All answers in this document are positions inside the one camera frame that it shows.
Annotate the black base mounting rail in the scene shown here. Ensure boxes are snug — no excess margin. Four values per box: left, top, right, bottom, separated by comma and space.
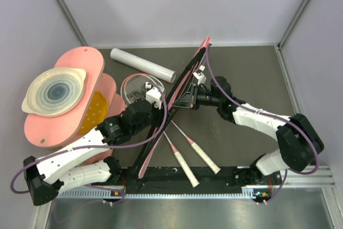
107, 166, 281, 194

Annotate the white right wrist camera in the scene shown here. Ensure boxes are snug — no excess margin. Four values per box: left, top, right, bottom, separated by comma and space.
193, 65, 206, 85

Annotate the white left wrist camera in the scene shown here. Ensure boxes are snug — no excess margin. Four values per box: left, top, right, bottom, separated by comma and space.
145, 82, 165, 109

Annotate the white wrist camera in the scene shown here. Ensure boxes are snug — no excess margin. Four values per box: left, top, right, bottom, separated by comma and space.
193, 65, 206, 85
145, 82, 165, 109

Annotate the pink white badminton racket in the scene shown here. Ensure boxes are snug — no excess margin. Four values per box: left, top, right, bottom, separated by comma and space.
121, 73, 199, 188
139, 75, 221, 175

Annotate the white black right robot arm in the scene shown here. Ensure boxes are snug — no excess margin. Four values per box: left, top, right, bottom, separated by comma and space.
173, 76, 324, 184

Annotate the pink wooden shelf stand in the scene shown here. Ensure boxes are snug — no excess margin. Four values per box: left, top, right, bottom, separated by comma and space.
21, 47, 125, 151

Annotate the white blue ceramic dish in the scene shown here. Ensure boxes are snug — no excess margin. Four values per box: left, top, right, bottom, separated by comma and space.
21, 67, 87, 117

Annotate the white shuttlecock tube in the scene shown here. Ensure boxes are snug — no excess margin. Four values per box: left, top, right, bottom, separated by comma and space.
110, 48, 176, 83

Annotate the aluminium frame rail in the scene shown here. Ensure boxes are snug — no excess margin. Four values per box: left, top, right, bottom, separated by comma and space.
46, 46, 342, 228

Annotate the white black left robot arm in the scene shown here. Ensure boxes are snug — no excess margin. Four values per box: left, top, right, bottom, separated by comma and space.
23, 99, 168, 206

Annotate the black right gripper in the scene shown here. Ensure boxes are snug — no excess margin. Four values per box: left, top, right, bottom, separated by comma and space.
173, 84, 221, 110

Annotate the pink racket cover bag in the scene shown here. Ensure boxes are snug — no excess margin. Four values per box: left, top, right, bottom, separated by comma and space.
131, 37, 212, 179

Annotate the yellow plastic plate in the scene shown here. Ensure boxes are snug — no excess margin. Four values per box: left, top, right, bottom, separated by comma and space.
77, 91, 108, 135

